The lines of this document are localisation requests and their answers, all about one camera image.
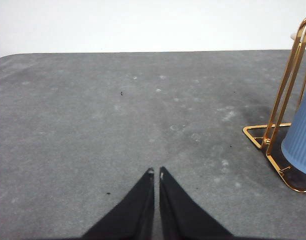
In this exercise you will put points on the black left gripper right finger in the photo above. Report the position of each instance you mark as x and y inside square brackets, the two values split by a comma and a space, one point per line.
[183, 217]

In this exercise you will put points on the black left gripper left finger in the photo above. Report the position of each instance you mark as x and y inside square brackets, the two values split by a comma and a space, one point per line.
[133, 215]

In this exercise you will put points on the blue ribbed plastic cup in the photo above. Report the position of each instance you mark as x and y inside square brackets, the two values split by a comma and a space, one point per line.
[301, 140]

